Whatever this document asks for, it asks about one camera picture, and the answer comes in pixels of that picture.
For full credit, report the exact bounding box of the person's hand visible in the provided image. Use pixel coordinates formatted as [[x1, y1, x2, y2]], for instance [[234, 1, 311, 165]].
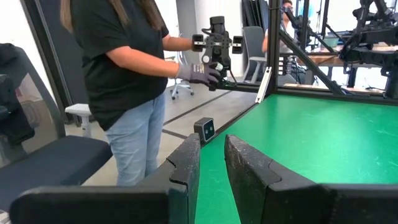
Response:
[[175, 61, 222, 88]]

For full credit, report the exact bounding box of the small gray camera box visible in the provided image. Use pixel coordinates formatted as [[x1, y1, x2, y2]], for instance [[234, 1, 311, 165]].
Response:
[[193, 117, 216, 144]]

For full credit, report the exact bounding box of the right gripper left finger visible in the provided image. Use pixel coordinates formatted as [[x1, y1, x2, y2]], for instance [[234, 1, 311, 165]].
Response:
[[9, 133, 201, 224]]

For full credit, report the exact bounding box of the person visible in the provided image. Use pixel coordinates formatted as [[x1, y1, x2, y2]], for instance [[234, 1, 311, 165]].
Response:
[[262, 0, 296, 54], [60, 0, 224, 187]]

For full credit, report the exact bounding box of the teal plastic bin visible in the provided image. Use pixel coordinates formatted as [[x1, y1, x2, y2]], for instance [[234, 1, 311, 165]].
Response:
[[322, 35, 340, 48]]

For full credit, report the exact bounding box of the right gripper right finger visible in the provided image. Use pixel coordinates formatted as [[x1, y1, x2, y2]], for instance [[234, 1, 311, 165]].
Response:
[[224, 134, 398, 224]]

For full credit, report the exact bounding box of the dark office chair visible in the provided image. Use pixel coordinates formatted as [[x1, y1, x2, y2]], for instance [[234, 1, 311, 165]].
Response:
[[0, 42, 113, 212]]

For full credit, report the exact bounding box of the black aluminium table frame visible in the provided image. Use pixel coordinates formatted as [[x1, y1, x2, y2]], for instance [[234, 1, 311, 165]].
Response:
[[198, 0, 398, 147]]

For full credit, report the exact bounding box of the green table mat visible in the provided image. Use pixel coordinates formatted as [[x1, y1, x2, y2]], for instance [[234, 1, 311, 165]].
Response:
[[195, 94, 398, 224]]

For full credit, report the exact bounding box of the wooden background table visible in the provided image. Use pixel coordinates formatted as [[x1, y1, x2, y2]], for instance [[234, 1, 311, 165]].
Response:
[[279, 45, 398, 68]]

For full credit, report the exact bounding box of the black background robot rig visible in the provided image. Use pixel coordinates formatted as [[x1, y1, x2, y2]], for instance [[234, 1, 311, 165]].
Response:
[[338, 0, 398, 100]]

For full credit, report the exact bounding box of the white stool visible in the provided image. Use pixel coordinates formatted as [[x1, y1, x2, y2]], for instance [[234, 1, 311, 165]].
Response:
[[64, 103, 93, 138]]

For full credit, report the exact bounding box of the white chair base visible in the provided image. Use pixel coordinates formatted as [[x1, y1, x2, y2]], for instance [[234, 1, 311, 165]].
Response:
[[169, 79, 195, 101]]

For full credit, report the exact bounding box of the gray office chair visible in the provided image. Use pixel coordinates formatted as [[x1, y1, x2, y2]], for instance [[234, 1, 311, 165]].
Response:
[[241, 26, 269, 84]]

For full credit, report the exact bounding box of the white frame bracket strip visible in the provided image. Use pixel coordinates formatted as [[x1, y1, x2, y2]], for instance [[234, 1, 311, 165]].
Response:
[[254, 66, 273, 105]]

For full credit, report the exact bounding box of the dark glass door panel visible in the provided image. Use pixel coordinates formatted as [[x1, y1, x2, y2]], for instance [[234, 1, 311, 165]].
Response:
[[20, 0, 90, 138]]

